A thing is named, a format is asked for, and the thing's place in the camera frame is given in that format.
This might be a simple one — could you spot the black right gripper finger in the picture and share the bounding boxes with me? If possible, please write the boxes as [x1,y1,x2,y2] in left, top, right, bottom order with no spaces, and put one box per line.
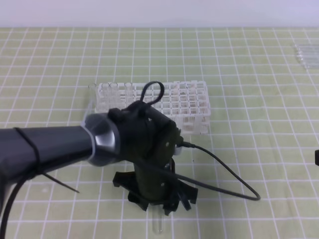
[315,149,319,166]

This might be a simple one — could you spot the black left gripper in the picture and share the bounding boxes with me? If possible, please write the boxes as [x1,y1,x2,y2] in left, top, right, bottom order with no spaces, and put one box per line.
[108,101,198,216]

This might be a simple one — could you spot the clear glass test tube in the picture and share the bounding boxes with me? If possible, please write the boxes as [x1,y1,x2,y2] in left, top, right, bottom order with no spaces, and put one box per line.
[151,205,164,235]

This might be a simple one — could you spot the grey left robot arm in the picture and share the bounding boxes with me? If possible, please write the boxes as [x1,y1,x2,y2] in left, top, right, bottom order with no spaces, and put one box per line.
[0,101,198,215]

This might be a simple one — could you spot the green checked tablecloth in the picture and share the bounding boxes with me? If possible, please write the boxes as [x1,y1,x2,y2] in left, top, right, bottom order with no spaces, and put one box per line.
[0,27,319,239]

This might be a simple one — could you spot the white test tube rack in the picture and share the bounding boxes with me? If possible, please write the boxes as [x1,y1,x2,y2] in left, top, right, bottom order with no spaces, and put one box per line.
[89,81,211,134]

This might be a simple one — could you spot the row of spare glass tubes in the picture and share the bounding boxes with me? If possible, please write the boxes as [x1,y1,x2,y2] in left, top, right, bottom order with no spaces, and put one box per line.
[292,44,319,70]

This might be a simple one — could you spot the black cable tie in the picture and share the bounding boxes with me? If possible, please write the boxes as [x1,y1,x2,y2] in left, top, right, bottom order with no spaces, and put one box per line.
[14,127,80,193]

